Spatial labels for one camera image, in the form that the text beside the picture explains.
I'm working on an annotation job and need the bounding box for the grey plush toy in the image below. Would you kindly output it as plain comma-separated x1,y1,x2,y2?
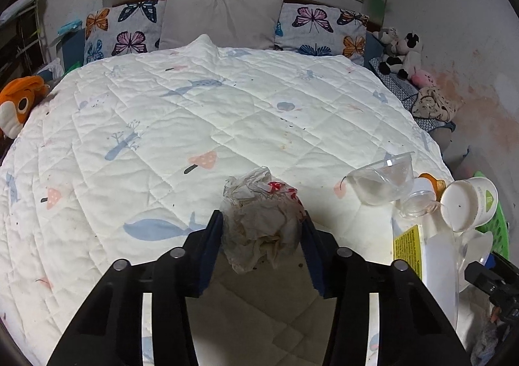
373,27,397,55

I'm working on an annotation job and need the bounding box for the black white cow plush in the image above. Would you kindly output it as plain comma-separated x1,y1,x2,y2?
381,31,425,81

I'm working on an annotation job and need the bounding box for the clothes rack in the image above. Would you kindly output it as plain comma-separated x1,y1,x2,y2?
0,0,45,83

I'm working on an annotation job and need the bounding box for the plastic bag with tissue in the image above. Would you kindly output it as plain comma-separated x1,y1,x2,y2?
221,165,307,274

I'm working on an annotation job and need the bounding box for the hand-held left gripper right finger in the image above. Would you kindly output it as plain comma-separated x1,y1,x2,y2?
300,215,473,366

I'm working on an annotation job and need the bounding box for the white packet yellow label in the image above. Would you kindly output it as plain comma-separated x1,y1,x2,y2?
391,214,463,334

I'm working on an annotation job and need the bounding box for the pink plush toy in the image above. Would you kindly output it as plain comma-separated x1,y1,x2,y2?
409,68,437,88

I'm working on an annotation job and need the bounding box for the white paper cup green label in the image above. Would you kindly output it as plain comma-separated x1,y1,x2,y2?
440,176,499,233

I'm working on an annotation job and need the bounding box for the orange plush toy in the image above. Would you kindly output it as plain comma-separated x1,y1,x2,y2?
0,75,51,140

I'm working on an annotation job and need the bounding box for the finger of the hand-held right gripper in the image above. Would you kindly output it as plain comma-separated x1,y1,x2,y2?
464,261,508,294
491,252,519,278

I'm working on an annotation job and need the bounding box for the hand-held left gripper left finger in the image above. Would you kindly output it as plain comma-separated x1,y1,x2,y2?
46,209,225,366

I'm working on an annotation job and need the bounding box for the butterfly print pillow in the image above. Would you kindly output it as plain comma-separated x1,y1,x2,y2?
83,0,167,65
275,2,370,65

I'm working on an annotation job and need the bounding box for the white printed quilt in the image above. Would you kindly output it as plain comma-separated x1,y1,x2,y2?
0,34,455,366

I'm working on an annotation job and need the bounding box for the small clear plastic cup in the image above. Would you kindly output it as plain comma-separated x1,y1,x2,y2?
395,190,441,221

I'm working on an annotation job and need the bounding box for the beige spotted cloth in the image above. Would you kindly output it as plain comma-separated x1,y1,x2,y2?
411,86,460,122

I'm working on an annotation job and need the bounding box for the large clear plastic cup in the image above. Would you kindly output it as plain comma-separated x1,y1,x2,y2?
344,151,416,207

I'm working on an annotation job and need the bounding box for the teal packet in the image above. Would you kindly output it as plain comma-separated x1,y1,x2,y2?
57,19,82,37

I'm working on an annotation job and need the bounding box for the green plastic basket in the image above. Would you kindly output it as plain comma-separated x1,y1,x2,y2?
472,171,519,262

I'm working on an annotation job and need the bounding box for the grey pillow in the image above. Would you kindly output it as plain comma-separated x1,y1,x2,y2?
158,0,284,51

